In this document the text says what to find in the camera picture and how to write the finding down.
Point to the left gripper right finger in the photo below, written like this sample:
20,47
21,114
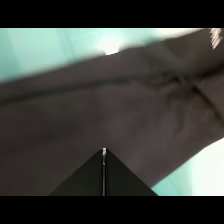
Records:
123,180

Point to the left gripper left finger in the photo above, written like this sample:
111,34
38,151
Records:
85,180

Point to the black T-shirt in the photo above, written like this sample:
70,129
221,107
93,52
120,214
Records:
100,106

